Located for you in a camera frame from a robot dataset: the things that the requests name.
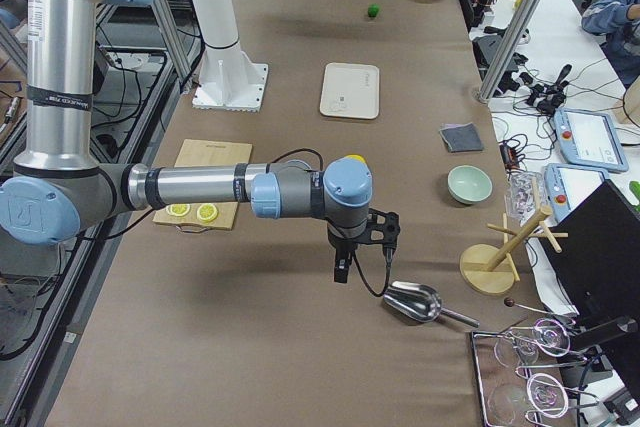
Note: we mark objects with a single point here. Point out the clear plastic container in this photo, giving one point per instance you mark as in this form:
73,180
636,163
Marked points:
523,189

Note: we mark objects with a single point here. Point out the lemon slice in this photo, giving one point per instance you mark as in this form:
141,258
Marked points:
178,210
207,212

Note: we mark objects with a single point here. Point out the blue teach pendant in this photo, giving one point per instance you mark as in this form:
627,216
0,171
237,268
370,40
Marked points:
589,139
567,186

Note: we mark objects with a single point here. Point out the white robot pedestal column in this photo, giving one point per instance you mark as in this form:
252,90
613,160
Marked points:
228,79

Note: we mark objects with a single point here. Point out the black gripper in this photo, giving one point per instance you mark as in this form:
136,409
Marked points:
342,242

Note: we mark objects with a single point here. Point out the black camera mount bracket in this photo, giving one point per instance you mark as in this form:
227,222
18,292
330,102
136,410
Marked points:
382,228

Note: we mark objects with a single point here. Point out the grey folded cloth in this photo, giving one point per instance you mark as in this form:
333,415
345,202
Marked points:
461,138

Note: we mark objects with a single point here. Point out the wire glass rack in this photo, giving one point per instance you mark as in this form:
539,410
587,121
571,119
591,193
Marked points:
518,378

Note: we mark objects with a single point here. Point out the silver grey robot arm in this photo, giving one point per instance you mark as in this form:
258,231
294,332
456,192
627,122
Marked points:
58,189

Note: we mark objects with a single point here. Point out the yellow lemon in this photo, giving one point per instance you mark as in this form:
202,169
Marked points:
356,157

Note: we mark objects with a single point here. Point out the metal scoop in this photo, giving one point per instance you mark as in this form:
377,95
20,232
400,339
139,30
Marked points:
421,303

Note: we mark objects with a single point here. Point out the aluminium frame post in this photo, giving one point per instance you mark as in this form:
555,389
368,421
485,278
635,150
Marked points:
506,49

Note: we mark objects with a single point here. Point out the mint green bowl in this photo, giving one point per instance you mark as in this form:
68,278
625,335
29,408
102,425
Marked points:
469,185

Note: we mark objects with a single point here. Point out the green lime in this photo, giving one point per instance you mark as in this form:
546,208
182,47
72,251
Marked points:
373,11

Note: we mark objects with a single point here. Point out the cream rectangular tray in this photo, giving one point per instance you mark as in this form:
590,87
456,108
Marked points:
350,91

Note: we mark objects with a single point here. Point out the wooden cutting board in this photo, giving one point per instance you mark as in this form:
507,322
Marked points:
198,153

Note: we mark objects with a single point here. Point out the wooden mug tree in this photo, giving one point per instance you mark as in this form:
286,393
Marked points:
491,270

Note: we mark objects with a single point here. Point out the black monitor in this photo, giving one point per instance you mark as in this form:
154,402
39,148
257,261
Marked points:
598,268

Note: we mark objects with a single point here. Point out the seated person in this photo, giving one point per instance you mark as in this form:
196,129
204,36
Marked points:
618,21

